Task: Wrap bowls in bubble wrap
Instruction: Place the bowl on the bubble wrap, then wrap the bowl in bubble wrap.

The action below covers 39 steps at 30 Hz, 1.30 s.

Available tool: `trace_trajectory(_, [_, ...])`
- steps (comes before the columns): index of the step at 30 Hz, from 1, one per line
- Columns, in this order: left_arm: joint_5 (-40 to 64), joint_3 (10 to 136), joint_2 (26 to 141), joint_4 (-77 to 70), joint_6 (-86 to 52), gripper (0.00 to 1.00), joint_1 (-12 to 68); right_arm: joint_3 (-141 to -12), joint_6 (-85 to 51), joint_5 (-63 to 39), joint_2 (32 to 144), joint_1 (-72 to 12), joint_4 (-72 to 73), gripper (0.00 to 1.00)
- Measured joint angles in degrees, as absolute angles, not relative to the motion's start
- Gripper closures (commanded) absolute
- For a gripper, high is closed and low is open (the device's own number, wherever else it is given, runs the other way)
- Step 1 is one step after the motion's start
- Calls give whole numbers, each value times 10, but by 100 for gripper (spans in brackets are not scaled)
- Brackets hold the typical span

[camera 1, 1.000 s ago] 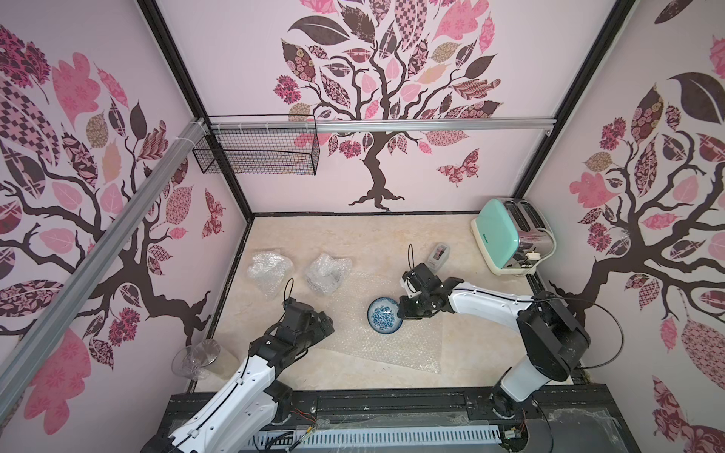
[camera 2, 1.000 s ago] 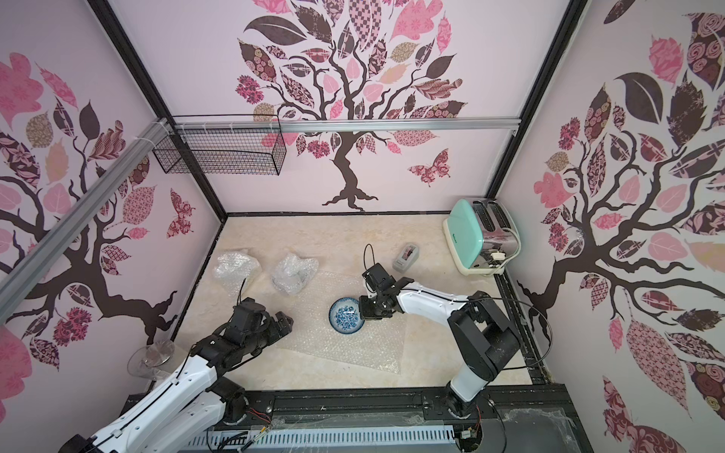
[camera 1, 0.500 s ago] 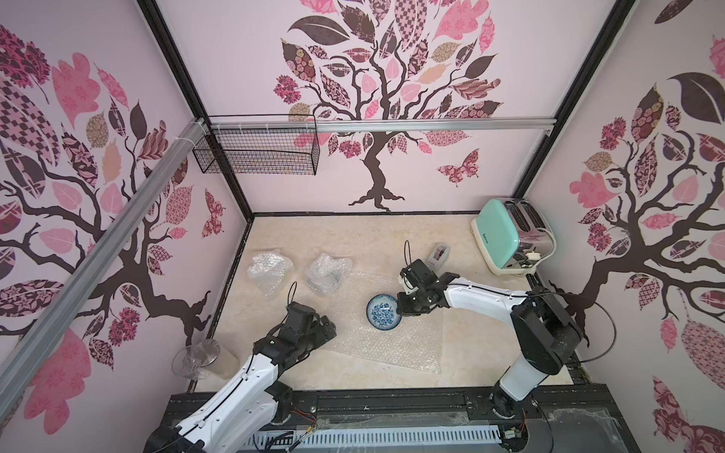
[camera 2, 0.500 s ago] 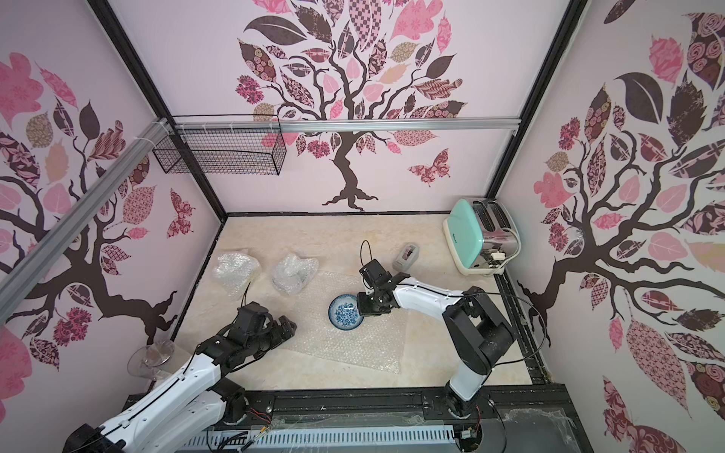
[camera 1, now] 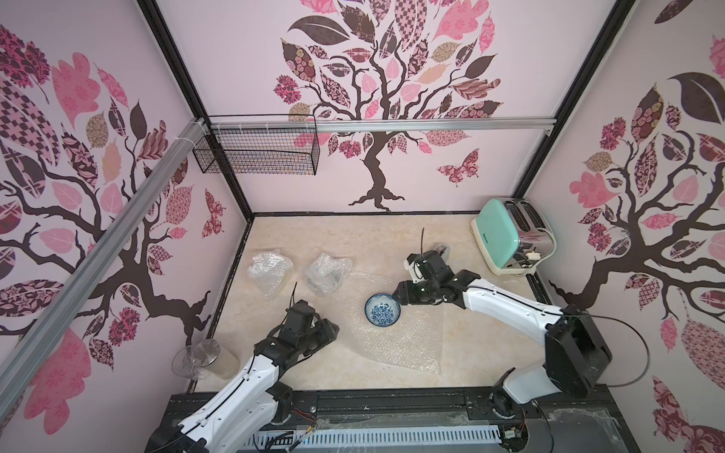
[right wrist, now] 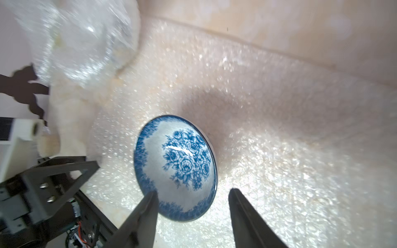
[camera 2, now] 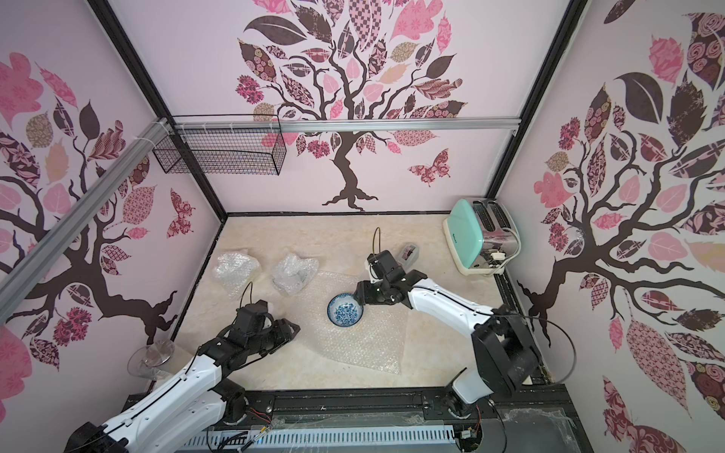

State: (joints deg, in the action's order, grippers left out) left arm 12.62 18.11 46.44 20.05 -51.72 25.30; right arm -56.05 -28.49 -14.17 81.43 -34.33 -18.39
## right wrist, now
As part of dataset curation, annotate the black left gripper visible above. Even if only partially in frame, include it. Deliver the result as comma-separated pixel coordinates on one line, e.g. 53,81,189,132
1,156,99,235

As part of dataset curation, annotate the blue white patterned bowl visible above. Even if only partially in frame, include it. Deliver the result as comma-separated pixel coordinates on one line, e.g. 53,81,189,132
133,115,218,222

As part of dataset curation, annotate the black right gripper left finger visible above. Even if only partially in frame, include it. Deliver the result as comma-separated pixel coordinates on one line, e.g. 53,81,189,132
104,191,159,248

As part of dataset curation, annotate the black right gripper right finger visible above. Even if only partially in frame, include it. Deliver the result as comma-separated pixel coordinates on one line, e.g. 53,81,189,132
228,188,287,248

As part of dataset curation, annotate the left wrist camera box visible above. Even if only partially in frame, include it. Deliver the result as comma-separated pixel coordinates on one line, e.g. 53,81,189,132
1,117,44,182

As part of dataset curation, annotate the bubble wrap sheet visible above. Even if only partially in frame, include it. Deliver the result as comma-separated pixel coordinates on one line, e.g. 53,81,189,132
4,1,141,88
83,18,397,248

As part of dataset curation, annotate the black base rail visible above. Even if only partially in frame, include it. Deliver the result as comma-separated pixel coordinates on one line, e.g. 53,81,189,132
63,191,117,248

